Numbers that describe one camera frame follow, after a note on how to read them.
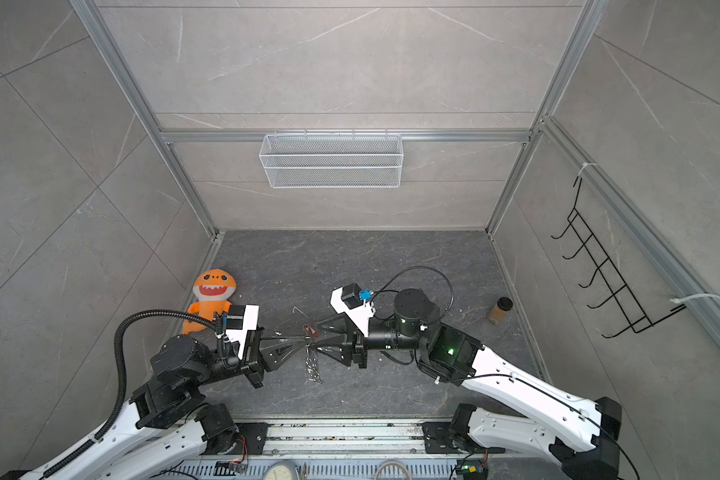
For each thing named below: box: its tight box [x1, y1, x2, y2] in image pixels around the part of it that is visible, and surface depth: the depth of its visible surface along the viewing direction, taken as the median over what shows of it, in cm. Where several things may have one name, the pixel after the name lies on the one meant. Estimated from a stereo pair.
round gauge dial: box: [262, 460, 297, 480], surface depth 67 cm
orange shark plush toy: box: [182, 269, 237, 334], surface depth 95 cm
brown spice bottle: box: [488, 296, 514, 326], surface depth 91 cm
